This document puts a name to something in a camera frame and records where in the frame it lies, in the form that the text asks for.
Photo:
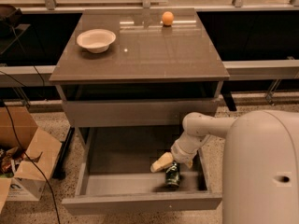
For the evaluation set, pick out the grey drawer cabinet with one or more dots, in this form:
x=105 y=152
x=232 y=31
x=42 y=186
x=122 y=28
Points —
x=147 y=61

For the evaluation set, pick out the orange fruit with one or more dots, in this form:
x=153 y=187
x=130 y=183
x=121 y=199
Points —
x=167 y=18

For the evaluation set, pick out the closed grey top drawer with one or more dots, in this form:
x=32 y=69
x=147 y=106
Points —
x=134 y=113

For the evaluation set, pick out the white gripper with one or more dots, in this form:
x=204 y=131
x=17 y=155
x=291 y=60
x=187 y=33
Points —
x=180 y=152

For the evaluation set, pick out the open grey middle drawer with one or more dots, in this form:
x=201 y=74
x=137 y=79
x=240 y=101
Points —
x=115 y=175

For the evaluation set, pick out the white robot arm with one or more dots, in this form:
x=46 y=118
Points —
x=260 y=166

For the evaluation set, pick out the white paper bowl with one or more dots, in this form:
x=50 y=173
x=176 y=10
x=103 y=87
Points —
x=96 y=40

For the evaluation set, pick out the snack packets in box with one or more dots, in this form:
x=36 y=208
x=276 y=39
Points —
x=10 y=160

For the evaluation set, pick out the black equipment on shelf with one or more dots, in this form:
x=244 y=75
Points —
x=11 y=27

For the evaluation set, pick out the open cardboard box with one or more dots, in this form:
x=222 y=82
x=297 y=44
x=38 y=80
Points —
x=18 y=129

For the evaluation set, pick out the green soda can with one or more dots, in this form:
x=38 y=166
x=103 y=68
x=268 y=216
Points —
x=172 y=176

